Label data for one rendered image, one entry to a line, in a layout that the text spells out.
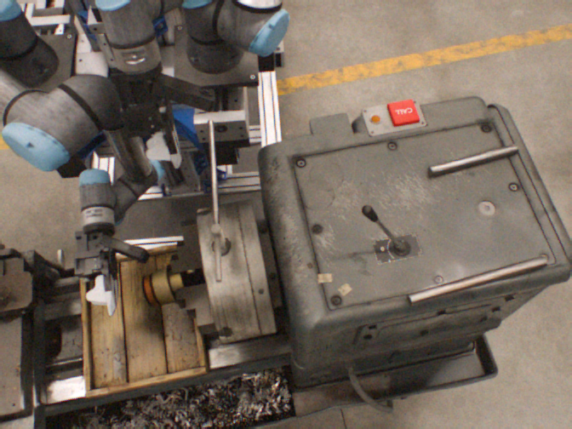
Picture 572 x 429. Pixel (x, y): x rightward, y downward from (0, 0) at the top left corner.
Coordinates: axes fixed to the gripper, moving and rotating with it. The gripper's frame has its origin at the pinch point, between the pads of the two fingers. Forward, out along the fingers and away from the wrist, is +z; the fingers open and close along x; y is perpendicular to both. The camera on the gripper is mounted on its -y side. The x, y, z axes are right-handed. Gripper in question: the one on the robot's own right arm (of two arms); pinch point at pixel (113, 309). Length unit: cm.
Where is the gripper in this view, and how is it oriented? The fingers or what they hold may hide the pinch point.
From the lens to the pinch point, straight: 128.2
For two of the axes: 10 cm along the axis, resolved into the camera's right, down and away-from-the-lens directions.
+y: -9.8, 1.6, -1.1
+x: 0.5, -3.8, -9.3
